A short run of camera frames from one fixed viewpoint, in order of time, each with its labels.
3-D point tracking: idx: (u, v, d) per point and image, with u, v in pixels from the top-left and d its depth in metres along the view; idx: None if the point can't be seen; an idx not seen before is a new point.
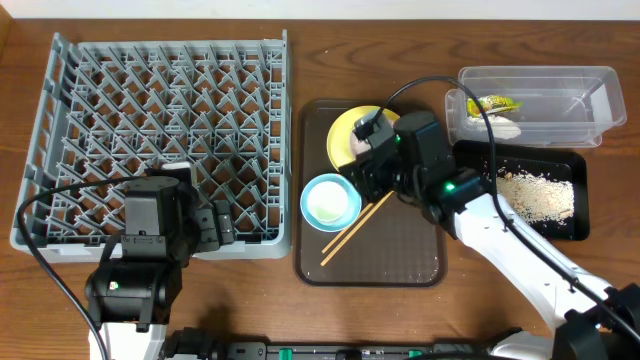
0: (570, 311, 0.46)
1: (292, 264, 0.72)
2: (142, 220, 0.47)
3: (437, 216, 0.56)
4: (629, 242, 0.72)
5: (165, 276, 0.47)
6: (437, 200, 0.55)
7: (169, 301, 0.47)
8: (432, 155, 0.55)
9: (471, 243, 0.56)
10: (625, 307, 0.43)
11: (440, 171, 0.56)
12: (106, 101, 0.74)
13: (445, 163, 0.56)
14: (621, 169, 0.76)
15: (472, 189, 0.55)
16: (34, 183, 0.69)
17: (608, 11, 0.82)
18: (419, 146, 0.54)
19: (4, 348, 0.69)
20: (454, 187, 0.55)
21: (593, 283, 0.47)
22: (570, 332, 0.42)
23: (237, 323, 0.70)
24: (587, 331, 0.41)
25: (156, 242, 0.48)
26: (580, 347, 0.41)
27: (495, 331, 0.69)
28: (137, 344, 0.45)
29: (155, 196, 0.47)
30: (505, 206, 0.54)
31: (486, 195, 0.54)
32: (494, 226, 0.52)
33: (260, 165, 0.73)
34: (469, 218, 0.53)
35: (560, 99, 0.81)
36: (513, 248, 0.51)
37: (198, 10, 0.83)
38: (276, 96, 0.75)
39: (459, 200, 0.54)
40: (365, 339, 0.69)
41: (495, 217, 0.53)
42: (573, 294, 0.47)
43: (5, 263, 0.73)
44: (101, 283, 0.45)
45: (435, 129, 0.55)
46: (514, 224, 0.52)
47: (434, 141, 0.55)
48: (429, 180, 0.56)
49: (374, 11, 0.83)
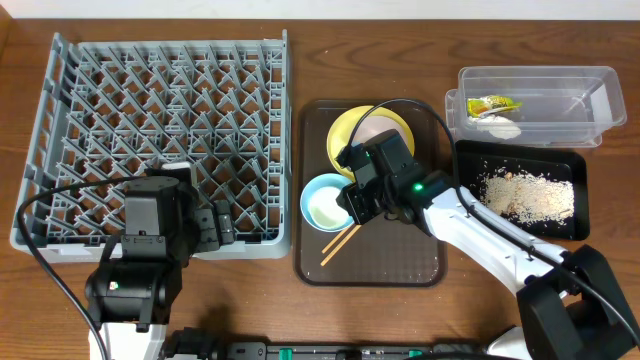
0: (530, 277, 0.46)
1: (292, 264, 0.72)
2: (143, 220, 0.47)
3: (410, 218, 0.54)
4: (628, 242, 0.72)
5: (165, 275, 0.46)
6: (408, 204, 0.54)
7: (169, 301, 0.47)
8: (397, 161, 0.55)
9: (442, 235, 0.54)
10: (579, 267, 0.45)
11: (408, 175, 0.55)
12: (106, 101, 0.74)
13: (412, 167, 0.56)
14: (621, 169, 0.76)
15: (440, 188, 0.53)
16: (34, 183, 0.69)
17: (609, 10, 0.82)
18: (383, 155, 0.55)
19: (4, 348, 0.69)
20: (423, 187, 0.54)
21: (548, 249, 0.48)
22: (530, 293, 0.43)
23: (237, 323, 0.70)
24: (545, 290, 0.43)
25: (156, 242, 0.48)
26: (540, 307, 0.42)
27: (495, 331, 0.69)
28: (137, 345, 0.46)
29: (155, 197, 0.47)
30: (465, 193, 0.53)
31: (451, 190, 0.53)
32: (458, 214, 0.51)
33: (260, 165, 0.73)
34: (434, 210, 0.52)
35: (560, 99, 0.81)
36: (475, 232, 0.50)
37: (198, 10, 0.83)
38: (276, 96, 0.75)
39: (428, 198, 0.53)
40: (365, 339, 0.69)
41: (459, 206, 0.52)
42: (532, 262, 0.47)
43: (5, 263, 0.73)
44: (100, 283, 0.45)
45: (398, 141, 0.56)
46: (476, 209, 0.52)
47: (398, 150, 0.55)
48: (398, 186, 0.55)
49: (374, 11, 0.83)
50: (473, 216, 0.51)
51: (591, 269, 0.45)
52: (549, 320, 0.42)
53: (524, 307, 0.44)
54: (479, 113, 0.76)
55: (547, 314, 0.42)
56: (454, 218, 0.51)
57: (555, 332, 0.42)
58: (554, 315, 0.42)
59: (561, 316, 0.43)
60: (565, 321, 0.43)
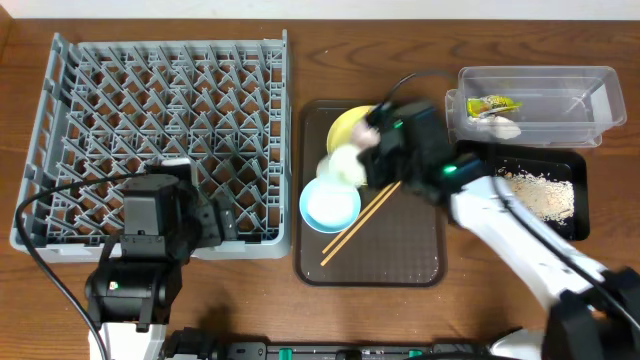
0: (563, 290, 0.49)
1: (292, 264, 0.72)
2: (141, 219, 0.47)
3: (437, 196, 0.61)
4: (629, 242, 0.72)
5: (165, 275, 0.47)
6: (436, 183, 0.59)
7: (169, 301, 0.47)
8: (429, 137, 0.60)
9: (465, 221, 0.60)
10: (619, 291, 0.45)
11: (440, 154, 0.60)
12: (106, 101, 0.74)
13: (444, 147, 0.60)
14: (621, 168, 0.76)
15: (471, 171, 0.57)
16: (34, 183, 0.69)
17: (608, 10, 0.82)
18: (414, 130, 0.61)
19: (4, 348, 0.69)
20: (455, 169, 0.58)
21: (586, 264, 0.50)
22: (563, 310, 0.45)
23: (237, 323, 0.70)
24: (580, 309, 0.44)
25: (156, 241, 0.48)
26: (571, 323, 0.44)
27: (495, 330, 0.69)
28: (137, 345, 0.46)
29: (154, 197, 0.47)
30: (502, 187, 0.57)
31: (486, 179, 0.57)
32: (493, 207, 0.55)
33: (260, 165, 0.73)
34: (466, 197, 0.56)
35: (560, 99, 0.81)
36: (510, 226, 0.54)
37: (199, 10, 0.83)
38: (276, 96, 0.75)
39: (459, 182, 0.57)
40: (365, 339, 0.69)
41: (494, 199, 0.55)
42: (568, 274, 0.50)
43: (6, 263, 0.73)
44: (100, 283, 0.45)
45: (429, 115, 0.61)
46: (512, 205, 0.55)
47: (429, 125, 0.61)
48: (429, 165, 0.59)
49: (374, 12, 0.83)
50: (507, 211, 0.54)
51: (631, 294, 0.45)
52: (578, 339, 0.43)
53: (556, 323, 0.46)
54: (479, 113, 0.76)
55: (578, 333, 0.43)
56: (487, 211, 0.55)
57: (583, 350, 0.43)
58: (585, 336, 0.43)
59: (592, 338, 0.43)
60: (595, 344, 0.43)
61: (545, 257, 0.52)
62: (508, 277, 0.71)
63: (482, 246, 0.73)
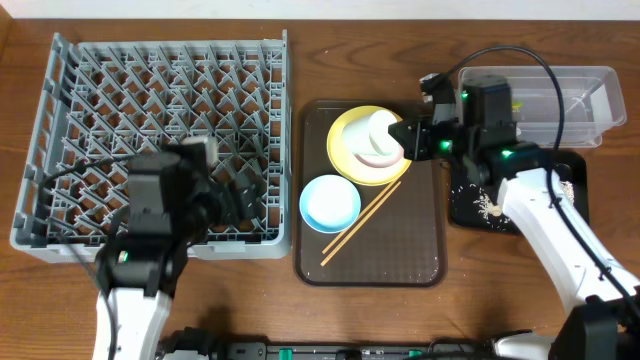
0: (593, 297, 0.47)
1: (292, 264, 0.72)
2: (147, 200, 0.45)
3: (483, 180, 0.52)
4: (629, 243, 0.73)
5: (172, 250, 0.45)
6: (488, 163, 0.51)
7: (177, 275, 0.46)
8: (495, 115, 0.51)
9: (503, 206, 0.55)
10: None
11: (501, 135, 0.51)
12: (106, 101, 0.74)
13: (508, 128, 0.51)
14: (621, 169, 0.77)
15: (528, 158, 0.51)
16: (34, 183, 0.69)
17: (608, 11, 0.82)
18: (487, 102, 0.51)
19: (5, 348, 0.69)
20: (512, 153, 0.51)
21: (623, 275, 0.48)
22: (587, 312, 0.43)
23: (237, 323, 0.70)
24: (607, 316, 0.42)
25: (162, 219, 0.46)
26: (592, 327, 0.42)
27: (495, 330, 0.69)
28: (144, 314, 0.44)
29: (157, 175, 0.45)
30: (555, 183, 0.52)
31: (540, 169, 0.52)
32: (541, 201, 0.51)
33: (260, 166, 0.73)
34: (515, 185, 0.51)
35: (560, 99, 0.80)
36: (553, 224, 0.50)
37: (199, 10, 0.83)
38: (276, 96, 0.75)
39: (512, 170, 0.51)
40: (364, 339, 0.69)
41: (544, 192, 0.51)
42: (601, 282, 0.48)
43: (6, 263, 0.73)
44: (108, 264, 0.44)
45: (506, 92, 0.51)
46: (561, 202, 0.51)
47: (501, 102, 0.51)
48: (489, 142, 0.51)
49: (375, 12, 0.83)
50: (555, 208, 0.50)
51: None
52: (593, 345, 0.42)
53: (576, 324, 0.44)
54: None
55: (595, 339, 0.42)
56: (533, 204, 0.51)
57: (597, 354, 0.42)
58: (602, 343, 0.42)
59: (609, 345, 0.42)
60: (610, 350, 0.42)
61: (581, 261, 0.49)
62: (508, 277, 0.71)
63: (482, 246, 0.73)
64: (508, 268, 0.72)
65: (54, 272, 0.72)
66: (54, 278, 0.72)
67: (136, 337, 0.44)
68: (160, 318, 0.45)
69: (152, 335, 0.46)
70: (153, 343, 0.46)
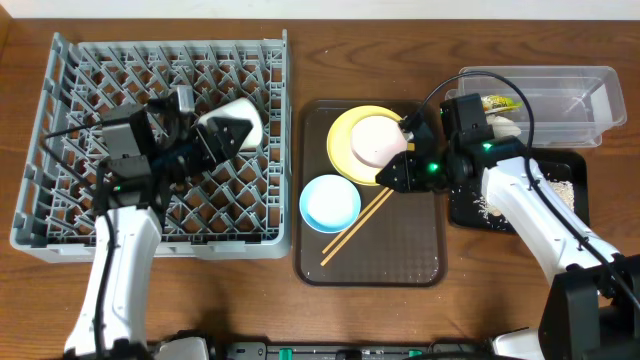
0: (573, 266, 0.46)
1: (292, 264, 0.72)
2: (123, 146, 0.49)
3: (468, 172, 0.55)
4: (629, 243, 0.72)
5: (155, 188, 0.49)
6: (470, 157, 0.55)
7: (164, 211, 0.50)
8: (469, 121, 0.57)
9: (488, 196, 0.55)
10: (627, 272, 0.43)
11: (479, 134, 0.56)
12: (107, 101, 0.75)
13: (484, 129, 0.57)
14: (622, 168, 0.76)
15: (510, 151, 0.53)
16: (34, 183, 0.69)
17: (608, 10, 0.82)
18: (459, 111, 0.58)
19: (5, 348, 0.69)
20: (491, 146, 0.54)
21: (602, 246, 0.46)
22: (567, 281, 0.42)
23: (237, 323, 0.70)
24: (584, 284, 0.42)
25: (139, 161, 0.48)
26: (575, 295, 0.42)
27: (494, 330, 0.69)
28: (135, 216, 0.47)
29: (128, 123, 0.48)
30: (533, 167, 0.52)
31: (519, 158, 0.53)
32: (519, 184, 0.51)
33: (260, 190, 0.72)
34: (497, 173, 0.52)
35: (560, 99, 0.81)
36: (530, 206, 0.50)
37: (198, 10, 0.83)
38: (276, 96, 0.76)
39: (494, 160, 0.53)
40: (364, 339, 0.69)
41: (523, 177, 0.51)
42: (580, 252, 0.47)
43: (6, 264, 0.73)
44: (105, 200, 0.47)
45: (476, 101, 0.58)
46: (540, 185, 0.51)
47: (473, 110, 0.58)
48: (469, 141, 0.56)
49: (374, 12, 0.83)
50: (534, 190, 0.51)
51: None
52: (576, 316, 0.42)
53: (557, 295, 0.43)
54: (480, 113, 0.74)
55: (577, 308, 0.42)
56: (514, 188, 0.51)
57: (579, 327, 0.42)
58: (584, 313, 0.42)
59: (585, 320, 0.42)
60: (593, 322, 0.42)
61: (559, 233, 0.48)
62: (508, 278, 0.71)
63: (483, 246, 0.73)
64: (508, 268, 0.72)
65: (54, 273, 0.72)
66: (54, 278, 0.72)
67: (130, 238, 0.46)
68: (151, 228, 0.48)
69: (146, 241, 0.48)
70: (147, 255, 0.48)
